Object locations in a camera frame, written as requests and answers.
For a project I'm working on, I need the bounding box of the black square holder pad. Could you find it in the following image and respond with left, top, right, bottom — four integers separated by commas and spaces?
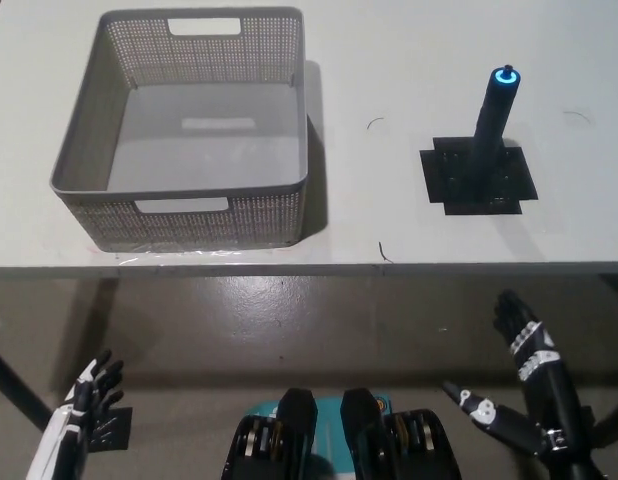
419, 135, 540, 217

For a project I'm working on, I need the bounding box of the black electric screwdriver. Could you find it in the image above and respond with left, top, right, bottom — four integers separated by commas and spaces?
465, 63, 521, 204

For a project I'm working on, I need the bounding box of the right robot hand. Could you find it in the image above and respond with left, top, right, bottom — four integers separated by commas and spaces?
441, 289, 596, 459

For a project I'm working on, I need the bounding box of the black table leg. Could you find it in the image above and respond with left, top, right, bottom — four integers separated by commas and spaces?
0, 343, 55, 432

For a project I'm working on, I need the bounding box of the grey perforated plastic basket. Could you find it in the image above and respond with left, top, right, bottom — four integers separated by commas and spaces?
49, 6, 310, 253

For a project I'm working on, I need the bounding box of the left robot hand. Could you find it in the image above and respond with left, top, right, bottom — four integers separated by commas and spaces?
55, 349, 126, 442

